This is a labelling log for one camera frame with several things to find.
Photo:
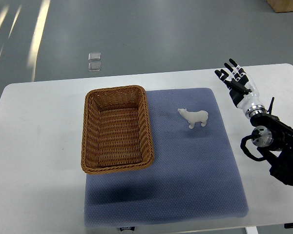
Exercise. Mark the white bear figurine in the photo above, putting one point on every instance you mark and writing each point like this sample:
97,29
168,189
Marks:
194,117

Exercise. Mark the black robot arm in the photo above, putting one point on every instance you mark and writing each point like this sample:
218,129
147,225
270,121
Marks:
271,140

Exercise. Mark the lower clear floor plate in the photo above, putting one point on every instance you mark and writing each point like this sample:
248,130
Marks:
94,66

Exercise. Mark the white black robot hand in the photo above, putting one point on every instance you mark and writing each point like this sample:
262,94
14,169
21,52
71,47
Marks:
242,89

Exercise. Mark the blue-grey fabric mat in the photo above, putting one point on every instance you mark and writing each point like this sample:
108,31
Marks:
194,174

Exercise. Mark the brown wicker basket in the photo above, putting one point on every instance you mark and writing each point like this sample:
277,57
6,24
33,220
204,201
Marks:
116,131

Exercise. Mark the black label under table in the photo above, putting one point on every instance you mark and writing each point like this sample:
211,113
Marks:
127,228

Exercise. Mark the clear floor plate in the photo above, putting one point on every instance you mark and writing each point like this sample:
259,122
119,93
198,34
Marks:
94,66
93,56

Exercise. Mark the upper clear floor plate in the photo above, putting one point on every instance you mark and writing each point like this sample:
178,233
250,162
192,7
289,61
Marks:
93,56

